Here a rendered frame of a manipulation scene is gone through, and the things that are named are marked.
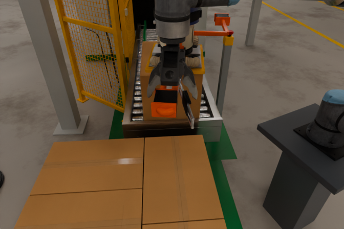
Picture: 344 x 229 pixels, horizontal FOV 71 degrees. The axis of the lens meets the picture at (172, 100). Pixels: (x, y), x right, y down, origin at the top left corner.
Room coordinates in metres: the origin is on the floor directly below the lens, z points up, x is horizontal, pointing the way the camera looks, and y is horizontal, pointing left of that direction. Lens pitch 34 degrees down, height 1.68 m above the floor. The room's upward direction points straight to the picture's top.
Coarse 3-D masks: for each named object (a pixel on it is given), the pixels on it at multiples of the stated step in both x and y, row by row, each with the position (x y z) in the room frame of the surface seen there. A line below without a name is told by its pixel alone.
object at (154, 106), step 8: (160, 88) 0.65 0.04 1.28; (160, 96) 0.61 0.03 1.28; (168, 96) 0.61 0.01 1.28; (176, 96) 0.61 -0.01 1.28; (152, 104) 0.57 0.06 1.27; (160, 104) 0.57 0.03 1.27; (168, 104) 0.57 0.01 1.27; (176, 104) 0.57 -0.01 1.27; (152, 112) 0.57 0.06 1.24; (176, 112) 0.57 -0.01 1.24
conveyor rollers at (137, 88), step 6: (150, 30) 3.47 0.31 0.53; (150, 36) 3.20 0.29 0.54; (156, 36) 3.21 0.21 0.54; (138, 54) 2.58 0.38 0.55; (138, 60) 2.41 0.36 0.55; (138, 66) 2.29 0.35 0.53; (138, 72) 2.14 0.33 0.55; (138, 78) 2.03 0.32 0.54; (138, 84) 1.93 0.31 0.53; (138, 90) 1.85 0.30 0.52; (138, 96) 1.76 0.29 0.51; (138, 102) 1.67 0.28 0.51; (204, 102) 1.62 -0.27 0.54; (138, 108) 1.58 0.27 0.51; (204, 108) 1.54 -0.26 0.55; (138, 114) 1.49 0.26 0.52; (204, 114) 1.45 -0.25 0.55; (132, 120) 1.40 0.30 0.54; (138, 120) 1.40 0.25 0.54
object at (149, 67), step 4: (156, 44) 1.35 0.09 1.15; (160, 44) 1.28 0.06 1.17; (152, 48) 1.31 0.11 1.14; (152, 52) 1.25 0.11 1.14; (152, 56) 1.18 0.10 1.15; (148, 60) 1.14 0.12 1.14; (148, 64) 1.10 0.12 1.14; (148, 68) 1.05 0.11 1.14; (152, 68) 1.05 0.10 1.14; (148, 72) 1.05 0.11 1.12
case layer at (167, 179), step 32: (64, 160) 1.01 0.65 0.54; (96, 160) 1.01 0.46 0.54; (128, 160) 1.01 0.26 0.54; (160, 160) 1.01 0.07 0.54; (192, 160) 1.01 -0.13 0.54; (32, 192) 0.78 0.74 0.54; (64, 192) 0.78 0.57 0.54; (96, 192) 0.78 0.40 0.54; (128, 192) 0.78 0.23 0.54; (160, 192) 0.78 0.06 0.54; (192, 192) 0.78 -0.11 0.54; (32, 224) 0.61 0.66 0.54; (64, 224) 0.61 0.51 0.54; (96, 224) 0.61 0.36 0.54; (128, 224) 0.61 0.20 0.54; (160, 224) 0.61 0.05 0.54; (192, 224) 0.61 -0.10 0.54; (224, 224) 0.61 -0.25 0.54
